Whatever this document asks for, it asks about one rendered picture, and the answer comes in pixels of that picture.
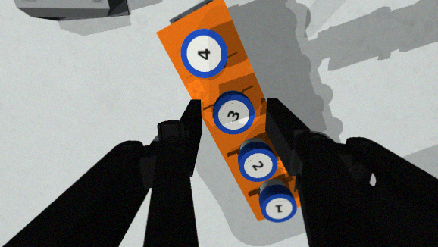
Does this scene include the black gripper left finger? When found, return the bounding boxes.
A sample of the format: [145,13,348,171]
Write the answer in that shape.
[2,99,202,247]

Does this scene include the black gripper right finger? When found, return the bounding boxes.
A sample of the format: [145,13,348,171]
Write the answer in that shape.
[265,98,438,247]

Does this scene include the blue screw cap with number 4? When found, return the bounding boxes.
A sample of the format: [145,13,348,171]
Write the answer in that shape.
[180,29,228,78]

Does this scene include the grey button housing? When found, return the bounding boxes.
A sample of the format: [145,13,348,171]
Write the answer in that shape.
[14,0,130,21]

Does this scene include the orange tube rack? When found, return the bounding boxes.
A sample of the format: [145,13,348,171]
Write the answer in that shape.
[157,0,300,221]

